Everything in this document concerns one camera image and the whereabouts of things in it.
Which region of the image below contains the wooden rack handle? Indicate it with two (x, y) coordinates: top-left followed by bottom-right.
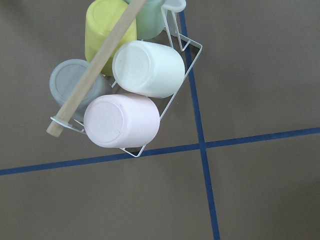
(46, 0), (146, 137)

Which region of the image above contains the white cup in rack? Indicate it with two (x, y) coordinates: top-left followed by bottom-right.
(112, 40), (185, 98)

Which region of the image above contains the green cup in rack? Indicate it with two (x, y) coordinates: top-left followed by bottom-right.
(136, 0), (165, 40)

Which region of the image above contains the grey-blue cup in rack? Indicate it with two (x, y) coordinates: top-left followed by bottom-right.
(49, 59), (112, 122)

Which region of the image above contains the yellow cup in rack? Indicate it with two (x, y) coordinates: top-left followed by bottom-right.
(84, 0), (138, 76)

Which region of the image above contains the pink cup in rack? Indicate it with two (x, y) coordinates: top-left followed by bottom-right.
(83, 93), (160, 148)

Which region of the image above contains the white wire cup rack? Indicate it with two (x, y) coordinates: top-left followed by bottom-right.
(49, 0), (203, 158)

